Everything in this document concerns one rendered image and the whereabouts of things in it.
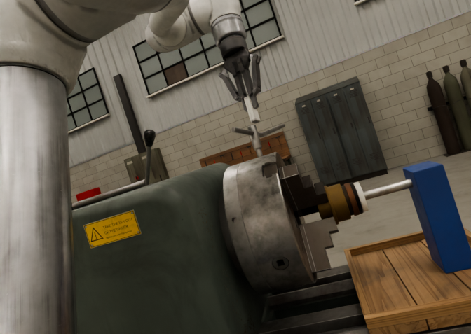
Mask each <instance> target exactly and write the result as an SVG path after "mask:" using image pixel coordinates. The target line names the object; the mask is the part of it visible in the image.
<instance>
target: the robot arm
mask: <svg viewBox="0 0 471 334"><path fill-rule="evenodd" d="M145 13H150V18H149V23H148V25H147V27H146V30H145V37H146V41H147V43H148V44H149V45H150V47H151V48H153V49H154V50H155V51H157V52H160V53H167V52H172V51H174V50H177V49H180V48H182V47H184V46H187V45H188V44H190V43H192V42H194V41H196V40H197V39H199V38H200V37H201V36H203V35H205V34H208V33H210V32H212V33H213V37H214V41H215V43H216V46H217V47H218V48H219V49H220V51H221V56H222V58H223V60H224V70H223V71H222V73H219V77H220V78H221V79H223V81H224V82H225V84H226V86H227V88H228V90H229V91H230V93H231V95H232V97H233V98H234V100H236V101H239V102H242V103H243V108H244V110H245V111H246V112H248V114H249V117H250V121H251V123H259V122H260V119H259V114H258V112H257V108H259V104H258V101H257V94H258V93H259V92H261V78H260V68H259V64H260V61H261V57H260V56H259V55H257V54H256V53H255V54H253V55H252V54H251V53H250V52H249V50H248V47H247V43H246V40H245V39H246V37H247V35H246V32H245V28H244V25H243V20H242V18H241V9H240V3H239V0H0V334H78V330H77V315H76V285H75V270H74V241H73V226H72V210H71V181H70V166H69V137H68V122H67V97H68V96H69V94H70V93H71V92H72V90H73V89H74V87H75V85H76V82H77V78H78V75H79V71H80V69H81V66H82V64H83V61H84V58H85V56H86V53H87V46H89V45H90V44H91V43H93V42H95V41H96V40H98V39H100V38H102V37H103V36H105V35H107V34H108V33H110V32H112V31H113V30H115V29H117V28H119V27H121V26H122V25H124V24H126V23H128V22H130V21H132V20H134V19H135V18H136V16H137V15H141V14H145ZM250 61H251V62H252V79H251V76H250V70H249V66H250ZM228 71H229V72H230V73H231V74H232V75H233V77H234V79H235V84H236V87H237V89H238V90H237V89H236V87H235V85H234V84H233V82H232V80H231V79H230V78H229V74H228ZM242 77H243V79H244V82H245V86H246V88H247V93H248V94H247V93H246V90H245V86H244V83H243V79H242ZM247 95H249V96H247Z"/></svg>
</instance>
